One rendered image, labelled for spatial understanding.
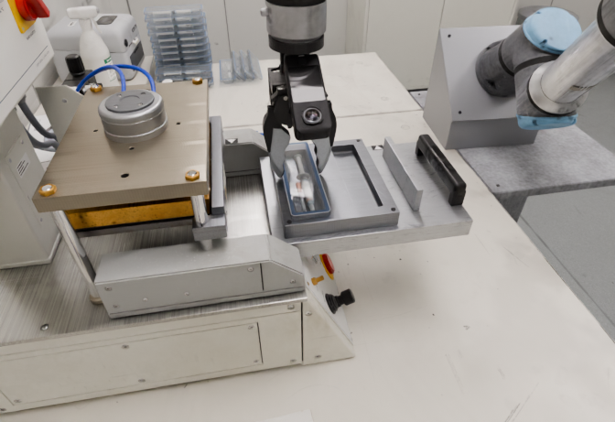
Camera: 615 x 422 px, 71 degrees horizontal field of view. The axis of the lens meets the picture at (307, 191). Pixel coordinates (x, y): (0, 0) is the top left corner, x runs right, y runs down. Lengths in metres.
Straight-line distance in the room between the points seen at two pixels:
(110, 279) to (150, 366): 0.18
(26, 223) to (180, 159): 0.25
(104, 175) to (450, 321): 0.60
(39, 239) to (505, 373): 0.72
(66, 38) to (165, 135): 1.03
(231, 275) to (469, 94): 0.87
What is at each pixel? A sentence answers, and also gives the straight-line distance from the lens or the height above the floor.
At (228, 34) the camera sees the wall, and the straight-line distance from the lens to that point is 3.14.
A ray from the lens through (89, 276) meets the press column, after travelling 0.60.
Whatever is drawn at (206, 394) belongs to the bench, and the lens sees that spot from 0.73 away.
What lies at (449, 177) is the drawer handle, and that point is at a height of 1.01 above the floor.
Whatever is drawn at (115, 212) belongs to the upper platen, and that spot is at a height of 1.05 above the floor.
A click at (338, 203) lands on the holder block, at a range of 0.62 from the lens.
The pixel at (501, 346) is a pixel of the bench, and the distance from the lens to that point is 0.82.
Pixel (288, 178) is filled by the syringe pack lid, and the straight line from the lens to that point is 0.65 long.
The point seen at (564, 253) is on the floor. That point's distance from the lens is 2.22.
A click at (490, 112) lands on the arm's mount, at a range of 1.24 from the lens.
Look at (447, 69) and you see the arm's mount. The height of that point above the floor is 0.94.
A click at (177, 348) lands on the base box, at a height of 0.86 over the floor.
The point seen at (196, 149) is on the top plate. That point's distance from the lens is 0.54.
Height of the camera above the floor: 1.39
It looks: 39 degrees down
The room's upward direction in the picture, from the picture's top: straight up
